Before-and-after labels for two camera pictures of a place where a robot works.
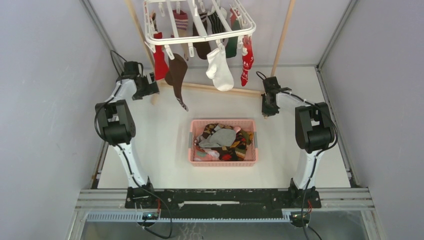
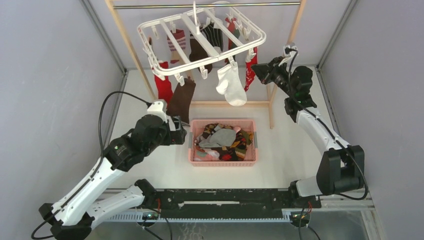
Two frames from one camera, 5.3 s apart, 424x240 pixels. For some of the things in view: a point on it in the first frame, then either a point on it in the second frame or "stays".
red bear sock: [161, 66] → [165, 90]
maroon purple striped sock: [181, 21] → [179, 36]
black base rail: [222, 203] stays
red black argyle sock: [240, 142] stays
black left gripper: [151, 88] → [174, 137]
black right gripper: [265, 111] → [265, 72]
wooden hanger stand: [145, 46] → [201, 104]
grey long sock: [221, 138] stays
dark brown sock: [177, 67] → [180, 101]
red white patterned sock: [247, 58] → [250, 74]
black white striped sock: [217, 25] → [215, 35]
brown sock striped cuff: [204, 48] → [197, 52]
